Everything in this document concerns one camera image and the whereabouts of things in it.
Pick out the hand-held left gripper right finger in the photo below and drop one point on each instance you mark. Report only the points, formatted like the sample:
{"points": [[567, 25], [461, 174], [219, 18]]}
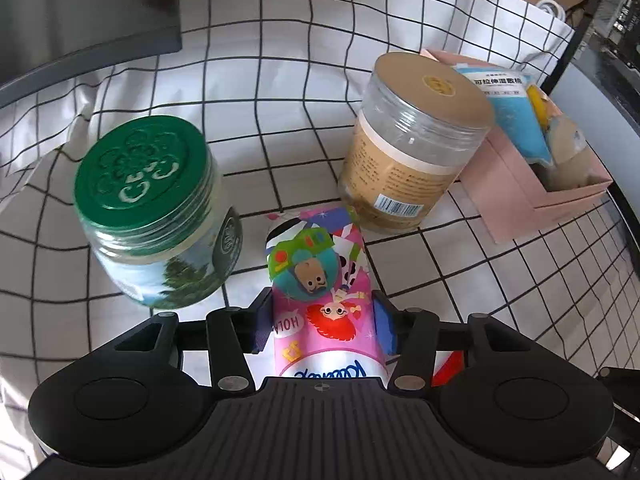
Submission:
{"points": [[385, 325]]}

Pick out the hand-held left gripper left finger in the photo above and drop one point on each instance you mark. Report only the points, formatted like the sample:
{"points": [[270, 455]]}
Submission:
{"points": [[262, 320]]}

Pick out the pink cartoon tissue pack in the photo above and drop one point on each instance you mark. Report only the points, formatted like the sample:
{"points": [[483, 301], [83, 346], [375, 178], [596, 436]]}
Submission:
{"points": [[320, 280]]}

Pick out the red wet wipes packet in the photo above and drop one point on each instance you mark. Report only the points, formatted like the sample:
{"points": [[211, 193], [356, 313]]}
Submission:
{"points": [[447, 367]]}

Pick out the pink cardboard box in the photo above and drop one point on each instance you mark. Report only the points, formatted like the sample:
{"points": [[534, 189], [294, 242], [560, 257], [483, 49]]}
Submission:
{"points": [[505, 195]]}

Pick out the blue white cotton pad packet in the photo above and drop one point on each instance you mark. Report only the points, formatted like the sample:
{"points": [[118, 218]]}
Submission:
{"points": [[515, 120]]}

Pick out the yellow soft toy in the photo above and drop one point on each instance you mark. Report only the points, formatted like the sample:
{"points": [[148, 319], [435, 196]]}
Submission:
{"points": [[539, 105]]}

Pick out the green lid glass jar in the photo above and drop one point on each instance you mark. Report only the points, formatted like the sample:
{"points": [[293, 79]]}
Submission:
{"points": [[150, 220]]}

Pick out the beige lid clear plastic jar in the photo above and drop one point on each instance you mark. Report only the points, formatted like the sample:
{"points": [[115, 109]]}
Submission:
{"points": [[400, 160]]}

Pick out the dark device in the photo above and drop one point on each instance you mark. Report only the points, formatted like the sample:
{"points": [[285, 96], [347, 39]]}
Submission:
{"points": [[615, 60]]}

